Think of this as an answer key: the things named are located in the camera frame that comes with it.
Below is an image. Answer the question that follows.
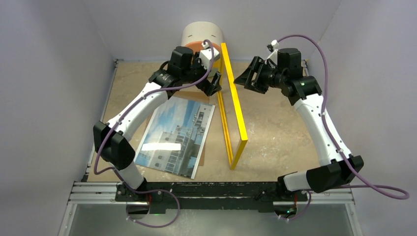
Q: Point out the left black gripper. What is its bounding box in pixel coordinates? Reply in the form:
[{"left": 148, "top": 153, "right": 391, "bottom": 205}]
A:
[{"left": 181, "top": 53, "right": 221, "bottom": 96}]

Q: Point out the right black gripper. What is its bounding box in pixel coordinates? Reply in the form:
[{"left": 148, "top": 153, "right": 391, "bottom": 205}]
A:
[{"left": 235, "top": 57, "right": 287, "bottom": 95}]

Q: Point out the building photo print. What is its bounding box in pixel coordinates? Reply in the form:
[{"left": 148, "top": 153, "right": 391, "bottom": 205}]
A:
[{"left": 134, "top": 97, "right": 215, "bottom": 179}]

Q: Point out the yellow wooden picture frame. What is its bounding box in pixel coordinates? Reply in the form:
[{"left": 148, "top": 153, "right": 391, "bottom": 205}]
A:
[{"left": 217, "top": 42, "right": 248, "bottom": 170}]

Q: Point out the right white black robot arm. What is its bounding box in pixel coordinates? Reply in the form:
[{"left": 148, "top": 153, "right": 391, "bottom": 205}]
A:
[{"left": 234, "top": 48, "right": 364, "bottom": 200}]

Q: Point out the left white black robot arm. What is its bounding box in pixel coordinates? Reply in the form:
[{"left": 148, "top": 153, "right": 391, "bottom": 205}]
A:
[{"left": 93, "top": 42, "right": 221, "bottom": 201}]

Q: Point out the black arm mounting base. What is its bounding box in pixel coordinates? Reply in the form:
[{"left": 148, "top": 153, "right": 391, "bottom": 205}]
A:
[{"left": 115, "top": 181, "right": 308, "bottom": 214}]

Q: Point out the round three-drawer mini cabinet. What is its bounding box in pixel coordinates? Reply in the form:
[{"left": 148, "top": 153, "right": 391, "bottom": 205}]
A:
[{"left": 181, "top": 21, "right": 224, "bottom": 79}]

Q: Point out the brown frame backing board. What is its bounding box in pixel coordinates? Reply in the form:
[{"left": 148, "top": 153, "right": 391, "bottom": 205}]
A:
[{"left": 174, "top": 91, "right": 209, "bottom": 166}]

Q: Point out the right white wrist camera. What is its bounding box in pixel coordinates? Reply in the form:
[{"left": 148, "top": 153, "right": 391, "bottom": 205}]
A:
[{"left": 267, "top": 39, "right": 279, "bottom": 64}]

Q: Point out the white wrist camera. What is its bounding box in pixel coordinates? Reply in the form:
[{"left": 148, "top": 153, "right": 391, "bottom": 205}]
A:
[
  {"left": 267, "top": 39, "right": 279, "bottom": 64},
  {"left": 199, "top": 47, "right": 220, "bottom": 70}
]

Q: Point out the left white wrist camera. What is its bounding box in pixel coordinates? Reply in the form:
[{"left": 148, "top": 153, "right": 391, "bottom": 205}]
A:
[{"left": 199, "top": 47, "right": 220, "bottom": 70}]

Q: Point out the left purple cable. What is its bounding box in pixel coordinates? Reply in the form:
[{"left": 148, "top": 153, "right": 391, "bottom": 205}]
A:
[{"left": 93, "top": 39, "right": 215, "bottom": 228}]

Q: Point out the purple cable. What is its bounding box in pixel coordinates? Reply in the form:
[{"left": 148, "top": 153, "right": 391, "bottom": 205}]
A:
[
  {"left": 270, "top": 34, "right": 410, "bottom": 222},
  {"left": 93, "top": 39, "right": 215, "bottom": 228}
]

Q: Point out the aluminium rail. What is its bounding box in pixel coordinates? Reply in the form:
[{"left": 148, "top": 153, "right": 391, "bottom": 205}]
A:
[{"left": 68, "top": 182, "right": 355, "bottom": 205}]

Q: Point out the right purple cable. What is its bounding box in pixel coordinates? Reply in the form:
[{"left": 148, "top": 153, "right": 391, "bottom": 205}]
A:
[{"left": 270, "top": 34, "right": 410, "bottom": 222}]

